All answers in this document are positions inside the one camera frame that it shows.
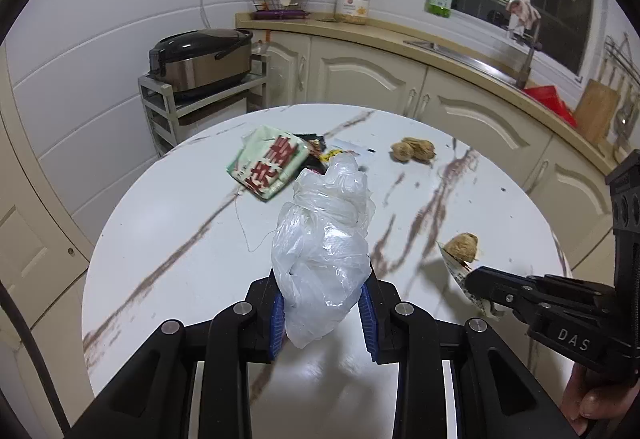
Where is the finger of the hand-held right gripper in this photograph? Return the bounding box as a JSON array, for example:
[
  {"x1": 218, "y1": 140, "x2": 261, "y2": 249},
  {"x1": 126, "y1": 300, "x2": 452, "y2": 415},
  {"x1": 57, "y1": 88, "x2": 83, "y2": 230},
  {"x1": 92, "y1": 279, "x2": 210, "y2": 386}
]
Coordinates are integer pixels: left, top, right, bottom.
[
  {"x1": 525, "y1": 272, "x2": 614, "y2": 301},
  {"x1": 464, "y1": 266, "x2": 539, "y2": 321}
]

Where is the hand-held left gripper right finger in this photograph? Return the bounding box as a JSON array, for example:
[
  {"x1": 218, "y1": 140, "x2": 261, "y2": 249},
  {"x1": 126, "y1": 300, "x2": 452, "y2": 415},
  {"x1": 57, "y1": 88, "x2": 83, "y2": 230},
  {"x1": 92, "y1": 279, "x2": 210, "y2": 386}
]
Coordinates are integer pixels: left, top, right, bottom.
[{"x1": 357, "y1": 269, "x2": 583, "y2": 439}]

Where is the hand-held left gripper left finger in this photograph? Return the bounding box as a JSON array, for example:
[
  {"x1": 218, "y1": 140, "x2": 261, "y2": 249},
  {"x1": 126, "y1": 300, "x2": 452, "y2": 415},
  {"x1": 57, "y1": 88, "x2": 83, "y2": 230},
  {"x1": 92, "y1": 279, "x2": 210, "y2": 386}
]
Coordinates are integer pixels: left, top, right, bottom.
[{"x1": 70, "y1": 275, "x2": 287, "y2": 439}]

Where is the white torn wrapper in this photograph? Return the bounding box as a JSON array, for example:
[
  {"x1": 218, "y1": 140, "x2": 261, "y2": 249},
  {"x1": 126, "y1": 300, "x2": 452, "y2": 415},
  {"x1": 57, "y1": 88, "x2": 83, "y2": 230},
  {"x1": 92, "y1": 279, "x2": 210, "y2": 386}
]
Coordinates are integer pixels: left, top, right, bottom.
[{"x1": 436, "y1": 241, "x2": 506, "y2": 321}]

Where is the translucent white plastic bag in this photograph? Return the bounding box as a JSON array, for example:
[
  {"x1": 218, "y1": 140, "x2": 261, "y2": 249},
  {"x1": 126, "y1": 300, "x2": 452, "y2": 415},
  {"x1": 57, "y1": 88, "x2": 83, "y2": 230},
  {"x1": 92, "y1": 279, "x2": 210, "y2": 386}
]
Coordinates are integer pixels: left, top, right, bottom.
[{"x1": 271, "y1": 152, "x2": 376, "y2": 350}]

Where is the yellow snack wrapper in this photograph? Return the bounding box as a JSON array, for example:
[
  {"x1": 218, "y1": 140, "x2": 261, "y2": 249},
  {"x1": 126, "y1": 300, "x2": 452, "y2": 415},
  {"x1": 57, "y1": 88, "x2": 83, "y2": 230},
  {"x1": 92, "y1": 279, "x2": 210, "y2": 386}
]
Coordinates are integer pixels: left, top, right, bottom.
[{"x1": 320, "y1": 149, "x2": 351, "y2": 168}]

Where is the person's right hand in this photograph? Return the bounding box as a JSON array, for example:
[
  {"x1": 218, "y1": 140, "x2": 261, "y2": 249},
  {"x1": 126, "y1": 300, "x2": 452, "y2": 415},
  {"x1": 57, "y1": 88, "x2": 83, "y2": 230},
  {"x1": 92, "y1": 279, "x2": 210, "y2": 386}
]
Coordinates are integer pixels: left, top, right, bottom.
[{"x1": 561, "y1": 363, "x2": 637, "y2": 421}]

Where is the single brown walnut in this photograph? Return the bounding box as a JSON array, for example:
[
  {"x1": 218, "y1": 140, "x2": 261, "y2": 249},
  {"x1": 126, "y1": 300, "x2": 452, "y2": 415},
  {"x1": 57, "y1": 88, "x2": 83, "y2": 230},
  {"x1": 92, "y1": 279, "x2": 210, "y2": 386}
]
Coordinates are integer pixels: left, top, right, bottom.
[{"x1": 444, "y1": 232, "x2": 481, "y2": 266}]

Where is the green snack packet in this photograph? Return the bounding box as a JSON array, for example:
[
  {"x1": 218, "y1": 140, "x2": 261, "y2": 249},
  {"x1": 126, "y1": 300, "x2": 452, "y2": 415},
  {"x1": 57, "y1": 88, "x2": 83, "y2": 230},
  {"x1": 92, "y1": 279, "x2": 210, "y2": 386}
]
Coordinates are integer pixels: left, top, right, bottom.
[{"x1": 225, "y1": 126, "x2": 312, "y2": 204}]

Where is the wooden cutting board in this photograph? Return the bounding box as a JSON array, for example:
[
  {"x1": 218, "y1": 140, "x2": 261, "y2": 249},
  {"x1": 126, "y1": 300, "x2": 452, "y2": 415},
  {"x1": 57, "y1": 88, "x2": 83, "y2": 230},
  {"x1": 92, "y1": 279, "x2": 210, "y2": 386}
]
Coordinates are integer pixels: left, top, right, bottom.
[{"x1": 574, "y1": 79, "x2": 622, "y2": 145}]

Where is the hanging metal spatula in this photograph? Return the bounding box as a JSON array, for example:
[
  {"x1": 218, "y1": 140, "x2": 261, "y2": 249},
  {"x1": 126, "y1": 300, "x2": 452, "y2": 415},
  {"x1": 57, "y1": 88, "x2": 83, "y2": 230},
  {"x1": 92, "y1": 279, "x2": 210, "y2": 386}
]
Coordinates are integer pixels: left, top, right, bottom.
[{"x1": 612, "y1": 89, "x2": 635, "y2": 155}]

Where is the black snack wrapper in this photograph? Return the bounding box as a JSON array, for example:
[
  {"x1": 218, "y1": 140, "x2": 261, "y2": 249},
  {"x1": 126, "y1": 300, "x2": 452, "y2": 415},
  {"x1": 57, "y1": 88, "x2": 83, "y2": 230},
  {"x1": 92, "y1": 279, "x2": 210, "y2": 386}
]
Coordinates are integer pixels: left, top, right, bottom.
[{"x1": 292, "y1": 133, "x2": 329, "y2": 175}]

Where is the red basin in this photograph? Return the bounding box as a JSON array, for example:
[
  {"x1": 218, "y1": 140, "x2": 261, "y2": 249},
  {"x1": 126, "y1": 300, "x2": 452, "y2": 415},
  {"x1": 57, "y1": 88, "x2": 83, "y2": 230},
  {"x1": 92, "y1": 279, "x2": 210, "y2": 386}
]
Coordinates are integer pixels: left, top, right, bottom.
[{"x1": 522, "y1": 84, "x2": 579, "y2": 128}]

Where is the metal faucet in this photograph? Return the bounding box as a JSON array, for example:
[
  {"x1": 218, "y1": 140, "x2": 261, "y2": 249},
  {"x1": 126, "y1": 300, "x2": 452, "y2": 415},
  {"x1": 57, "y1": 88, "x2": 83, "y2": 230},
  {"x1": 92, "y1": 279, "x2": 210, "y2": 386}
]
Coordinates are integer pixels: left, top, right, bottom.
[{"x1": 512, "y1": 16, "x2": 544, "y2": 90}]

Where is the grey storage rack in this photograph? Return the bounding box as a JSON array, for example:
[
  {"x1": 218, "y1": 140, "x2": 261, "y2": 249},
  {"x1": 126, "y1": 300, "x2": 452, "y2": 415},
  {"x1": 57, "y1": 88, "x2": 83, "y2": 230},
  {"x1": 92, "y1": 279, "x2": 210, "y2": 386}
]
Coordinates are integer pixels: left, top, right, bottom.
[{"x1": 138, "y1": 52, "x2": 274, "y2": 158}]

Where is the round white marble table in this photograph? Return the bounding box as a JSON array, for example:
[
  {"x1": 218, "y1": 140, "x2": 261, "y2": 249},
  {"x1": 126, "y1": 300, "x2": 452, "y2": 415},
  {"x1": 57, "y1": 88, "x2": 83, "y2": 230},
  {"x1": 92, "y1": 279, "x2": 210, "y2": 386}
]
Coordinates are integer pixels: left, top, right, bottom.
[{"x1": 235, "y1": 26, "x2": 640, "y2": 271}]

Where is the steel sink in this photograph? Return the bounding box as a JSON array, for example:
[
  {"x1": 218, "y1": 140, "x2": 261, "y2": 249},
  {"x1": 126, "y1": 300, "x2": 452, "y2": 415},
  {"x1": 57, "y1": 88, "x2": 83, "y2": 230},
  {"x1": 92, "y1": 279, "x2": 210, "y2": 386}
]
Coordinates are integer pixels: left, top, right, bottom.
[{"x1": 404, "y1": 38, "x2": 531, "y2": 88}]

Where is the cream door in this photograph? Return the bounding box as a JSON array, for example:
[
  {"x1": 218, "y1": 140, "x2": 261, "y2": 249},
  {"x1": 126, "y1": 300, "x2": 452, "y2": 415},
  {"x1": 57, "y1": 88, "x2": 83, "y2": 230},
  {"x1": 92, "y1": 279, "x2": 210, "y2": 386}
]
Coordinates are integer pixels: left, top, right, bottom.
[{"x1": 0, "y1": 39, "x2": 97, "y2": 420}]

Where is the rice cooker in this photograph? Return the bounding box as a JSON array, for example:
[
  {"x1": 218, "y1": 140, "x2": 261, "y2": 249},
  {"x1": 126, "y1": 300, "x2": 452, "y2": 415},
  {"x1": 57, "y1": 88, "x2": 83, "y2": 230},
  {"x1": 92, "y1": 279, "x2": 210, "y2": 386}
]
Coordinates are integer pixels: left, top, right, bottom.
[{"x1": 148, "y1": 29, "x2": 254, "y2": 101}]

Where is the beige kitchen countertop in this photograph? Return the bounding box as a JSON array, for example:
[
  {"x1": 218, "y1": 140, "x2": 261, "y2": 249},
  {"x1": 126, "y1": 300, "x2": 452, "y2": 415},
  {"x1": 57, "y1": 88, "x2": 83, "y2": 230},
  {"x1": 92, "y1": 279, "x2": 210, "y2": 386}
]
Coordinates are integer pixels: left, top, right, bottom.
[{"x1": 235, "y1": 12, "x2": 627, "y2": 170}]

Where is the large clear plastic jar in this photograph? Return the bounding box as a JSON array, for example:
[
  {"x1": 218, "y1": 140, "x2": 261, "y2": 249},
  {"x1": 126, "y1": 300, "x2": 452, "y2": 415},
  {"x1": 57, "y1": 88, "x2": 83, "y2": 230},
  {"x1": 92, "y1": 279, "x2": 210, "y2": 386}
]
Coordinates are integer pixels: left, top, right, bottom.
[{"x1": 334, "y1": 0, "x2": 371, "y2": 26}]

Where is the metal utensil rail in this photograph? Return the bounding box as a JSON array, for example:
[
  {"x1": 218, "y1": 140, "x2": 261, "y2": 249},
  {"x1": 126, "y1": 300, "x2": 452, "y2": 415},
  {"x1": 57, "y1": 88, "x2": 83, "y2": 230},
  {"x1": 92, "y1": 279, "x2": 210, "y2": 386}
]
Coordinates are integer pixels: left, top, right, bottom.
[{"x1": 602, "y1": 32, "x2": 640, "y2": 87}]

